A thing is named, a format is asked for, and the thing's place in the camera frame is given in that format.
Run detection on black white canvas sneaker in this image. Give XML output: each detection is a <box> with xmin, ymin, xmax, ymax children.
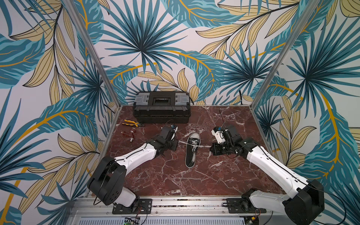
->
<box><xmin>185</xmin><ymin>132</ymin><xmax>201</xmax><ymax>168</ymax></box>

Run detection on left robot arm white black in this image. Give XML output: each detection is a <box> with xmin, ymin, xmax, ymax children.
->
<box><xmin>87</xmin><ymin>125</ymin><xmax>178</xmax><ymax>208</ymax></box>

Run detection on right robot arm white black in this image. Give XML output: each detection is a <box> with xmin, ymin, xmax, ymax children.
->
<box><xmin>210</xmin><ymin>125</ymin><xmax>325</xmax><ymax>225</ymax></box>

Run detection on black grey plastic toolbox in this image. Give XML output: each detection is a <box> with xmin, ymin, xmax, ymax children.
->
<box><xmin>133</xmin><ymin>91</ymin><xmax>191</xmax><ymax>124</ymax></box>

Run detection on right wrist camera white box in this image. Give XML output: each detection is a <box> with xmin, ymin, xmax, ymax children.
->
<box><xmin>211</xmin><ymin>127</ymin><xmax>225</xmax><ymax>144</ymax></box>

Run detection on yellow handled pliers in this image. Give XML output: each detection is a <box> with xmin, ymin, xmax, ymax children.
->
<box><xmin>122</xmin><ymin>120</ymin><xmax>145</xmax><ymax>127</ymax></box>

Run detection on red handled tool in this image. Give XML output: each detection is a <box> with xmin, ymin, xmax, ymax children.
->
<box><xmin>121</xmin><ymin>127</ymin><xmax>137</xmax><ymax>143</ymax></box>

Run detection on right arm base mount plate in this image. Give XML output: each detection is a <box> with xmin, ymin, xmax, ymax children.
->
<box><xmin>222</xmin><ymin>198</ymin><xmax>267</xmax><ymax>214</ymax></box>

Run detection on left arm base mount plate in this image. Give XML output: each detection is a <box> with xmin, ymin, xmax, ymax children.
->
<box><xmin>112</xmin><ymin>198</ymin><xmax>153</xmax><ymax>215</ymax></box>

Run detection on aluminium rail frame front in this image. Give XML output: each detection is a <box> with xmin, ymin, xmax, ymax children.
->
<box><xmin>66</xmin><ymin>196</ymin><xmax>293</xmax><ymax>225</ymax></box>

